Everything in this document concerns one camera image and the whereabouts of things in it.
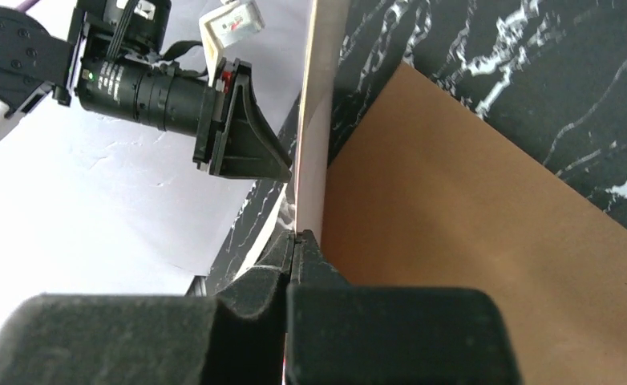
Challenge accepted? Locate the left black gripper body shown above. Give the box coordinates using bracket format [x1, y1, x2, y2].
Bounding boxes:
[68, 1, 292, 182]

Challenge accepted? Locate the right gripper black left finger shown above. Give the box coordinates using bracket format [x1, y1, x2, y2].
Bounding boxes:
[0, 232, 296, 384]

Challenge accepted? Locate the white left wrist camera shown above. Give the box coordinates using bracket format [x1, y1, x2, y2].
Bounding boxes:
[198, 1, 265, 87]

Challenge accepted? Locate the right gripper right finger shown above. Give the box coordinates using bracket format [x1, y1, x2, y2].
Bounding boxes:
[286, 230, 521, 384]

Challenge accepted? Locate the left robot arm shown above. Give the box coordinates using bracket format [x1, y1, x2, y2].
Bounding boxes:
[0, 1, 292, 182]

